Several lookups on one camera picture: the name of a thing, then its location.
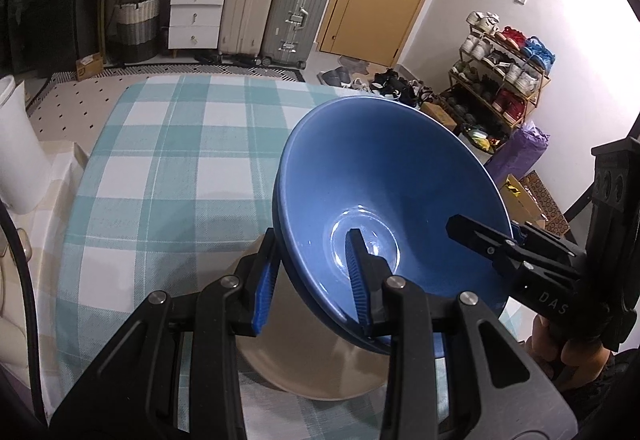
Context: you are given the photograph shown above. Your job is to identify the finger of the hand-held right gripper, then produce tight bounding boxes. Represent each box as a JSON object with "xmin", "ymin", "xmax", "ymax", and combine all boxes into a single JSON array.
[
  {"xmin": 446, "ymin": 214, "xmax": 523, "ymax": 273},
  {"xmin": 512, "ymin": 221, "xmax": 588, "ymax": 266}
]

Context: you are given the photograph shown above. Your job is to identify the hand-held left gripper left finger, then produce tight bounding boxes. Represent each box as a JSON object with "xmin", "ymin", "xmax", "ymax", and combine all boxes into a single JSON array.
[{"xmin": 50, "ymin": 227, "xmax": 278, "ymax": 440}]

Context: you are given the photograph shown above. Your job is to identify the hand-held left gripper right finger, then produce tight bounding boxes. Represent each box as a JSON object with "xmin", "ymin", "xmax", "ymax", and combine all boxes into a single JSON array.
[{"xmin": 345, "ymin": 229, "xmax": 581, "ymax": 440}]

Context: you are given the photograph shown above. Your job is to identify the cream plate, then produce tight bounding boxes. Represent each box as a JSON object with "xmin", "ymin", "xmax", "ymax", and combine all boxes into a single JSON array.
[
  {"xmin": 234, "ymin": 265, "xmax": 396, "ymax": 393},
  {"xmin": 250, "ymin": 365, "xmax": 393, "ymax": 402}
]

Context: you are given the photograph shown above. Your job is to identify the person's right forearm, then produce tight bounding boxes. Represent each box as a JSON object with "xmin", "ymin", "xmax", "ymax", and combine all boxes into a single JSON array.
[{"xmin": 570, "ymin": 350, "xmax": 640, "ymax": 440}]

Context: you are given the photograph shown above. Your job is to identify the person's right hand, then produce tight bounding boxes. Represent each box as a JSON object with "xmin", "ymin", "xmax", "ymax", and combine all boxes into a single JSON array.
[{"xmin": 530, "ymin": 315, "xmax": 616, "ymax": 393}]

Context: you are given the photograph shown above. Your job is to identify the green print cardboard box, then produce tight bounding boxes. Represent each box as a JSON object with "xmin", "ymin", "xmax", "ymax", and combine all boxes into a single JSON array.
[{"xmin": 500, "ymin": 170, "xmax": 571, "ymax": 233}]

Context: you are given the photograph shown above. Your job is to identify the purple bag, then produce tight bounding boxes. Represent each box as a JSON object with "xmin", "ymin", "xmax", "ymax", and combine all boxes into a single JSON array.
[{"xmin": 484, "ymin": 120, "xmax": 551, "ymax": 181}]

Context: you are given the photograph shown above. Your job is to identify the yellow green bag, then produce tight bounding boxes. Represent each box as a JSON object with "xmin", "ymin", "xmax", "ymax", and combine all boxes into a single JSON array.
[{"xmin": 462, "ymin": 125, "xmax": 496, "ymax": 151}]

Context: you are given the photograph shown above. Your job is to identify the brown cardboard box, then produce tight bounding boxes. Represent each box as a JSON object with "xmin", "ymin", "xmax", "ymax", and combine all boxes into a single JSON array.
[{"xmin": 420, "ymin": 101, "xmax": 458, "ymax": 133}]

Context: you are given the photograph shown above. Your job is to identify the teal checked tablecloth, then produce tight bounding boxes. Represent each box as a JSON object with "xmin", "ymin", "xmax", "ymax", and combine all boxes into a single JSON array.
[{"xmin": 55, "ymin": 73, "xmax": 521, "ymax": 440}]

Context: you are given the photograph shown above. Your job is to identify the wooden shoe rack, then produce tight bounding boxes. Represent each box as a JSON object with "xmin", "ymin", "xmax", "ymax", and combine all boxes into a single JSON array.
[{"xmin": 447, "ymin": 28, "xmax": 551, "ymax": 151}]

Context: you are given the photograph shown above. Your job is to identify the rows of sneakers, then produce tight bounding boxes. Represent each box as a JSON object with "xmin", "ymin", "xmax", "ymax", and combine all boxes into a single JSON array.
[{"xmin": 450, "ymin": 10, "xmax": 557, "ymax": 141}]

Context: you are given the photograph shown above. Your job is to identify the heap of dark shoes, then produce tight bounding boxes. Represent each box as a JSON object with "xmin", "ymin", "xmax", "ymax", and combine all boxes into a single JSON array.
[{"xmin": 320, "ymin": 65, "xmax": 437, "ymax": 105}]

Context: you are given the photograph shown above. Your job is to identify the dotted white floor mat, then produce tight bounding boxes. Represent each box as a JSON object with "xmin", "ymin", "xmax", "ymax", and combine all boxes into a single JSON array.
[{"xmin": 27, "ymin": 70, "xmax": 151, "ymax": 143}]

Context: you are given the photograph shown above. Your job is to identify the silver suitcase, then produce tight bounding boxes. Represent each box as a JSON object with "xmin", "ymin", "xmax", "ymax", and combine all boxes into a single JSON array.
[{"xmin": 261, "ymin": 0, "xmax": 333, "ymax": 68}]

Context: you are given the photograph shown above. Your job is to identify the small printed cardboard box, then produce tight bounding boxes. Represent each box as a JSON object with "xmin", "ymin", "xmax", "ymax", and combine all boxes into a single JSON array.
[{"xmin": 75, "ymin": 54, "xmax": 105, "ymax": 81}]

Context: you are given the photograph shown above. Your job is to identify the white drawer cabinet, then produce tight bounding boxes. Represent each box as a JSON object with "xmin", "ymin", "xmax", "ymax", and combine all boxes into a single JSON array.
[{"xmin": 167, "ymin": 0, "xmax": 223, "ymax": 51}]

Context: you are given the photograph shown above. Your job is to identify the beige suitcase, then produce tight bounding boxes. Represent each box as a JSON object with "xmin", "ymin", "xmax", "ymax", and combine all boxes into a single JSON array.
[{"xmin": 218, "ymin": 0, "xmax": 282, "ymax": 58}]

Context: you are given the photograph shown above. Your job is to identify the woven grey white basket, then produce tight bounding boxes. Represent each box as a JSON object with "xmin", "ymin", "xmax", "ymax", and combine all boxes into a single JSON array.
[{"xmin": 110, "ymin": 0, "xmax": 162, "ymax": 64}]

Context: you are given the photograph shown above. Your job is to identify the black cable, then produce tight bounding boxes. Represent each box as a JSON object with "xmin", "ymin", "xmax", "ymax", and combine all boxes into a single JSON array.
[{"xmin": 0, "ymin": 205, "xmax": 47, "ymax": 421}]

